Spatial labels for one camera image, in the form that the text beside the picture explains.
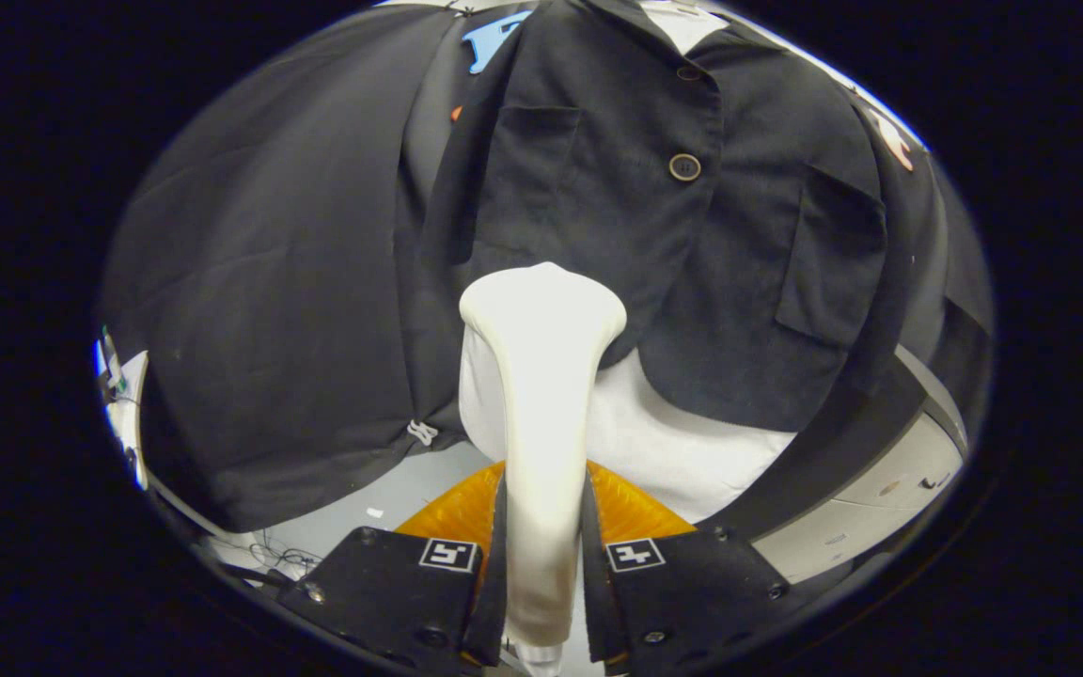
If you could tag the grey cabinet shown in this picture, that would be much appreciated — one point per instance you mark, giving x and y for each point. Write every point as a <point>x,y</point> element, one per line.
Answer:
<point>880,480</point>

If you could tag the white shirt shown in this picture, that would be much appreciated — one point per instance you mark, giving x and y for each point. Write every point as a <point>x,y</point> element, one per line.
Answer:
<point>673,451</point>

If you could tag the white garment steamer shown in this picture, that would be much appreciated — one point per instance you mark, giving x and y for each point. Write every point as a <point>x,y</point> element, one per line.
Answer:
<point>541,395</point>

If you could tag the white and blue equipment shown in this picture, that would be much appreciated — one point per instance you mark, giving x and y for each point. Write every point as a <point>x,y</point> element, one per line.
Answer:
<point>133,414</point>

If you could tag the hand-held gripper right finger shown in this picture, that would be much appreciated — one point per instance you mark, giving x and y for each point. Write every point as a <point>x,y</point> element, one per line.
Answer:
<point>598,602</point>

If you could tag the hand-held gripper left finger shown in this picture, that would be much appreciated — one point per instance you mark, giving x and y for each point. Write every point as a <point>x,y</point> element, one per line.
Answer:
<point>493,602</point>

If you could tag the black suit jacket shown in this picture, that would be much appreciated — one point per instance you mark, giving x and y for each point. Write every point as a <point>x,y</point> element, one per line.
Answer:
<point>617,188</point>

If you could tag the white plastic clip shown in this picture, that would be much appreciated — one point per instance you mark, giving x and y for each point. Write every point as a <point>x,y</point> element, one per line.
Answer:
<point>422,432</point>

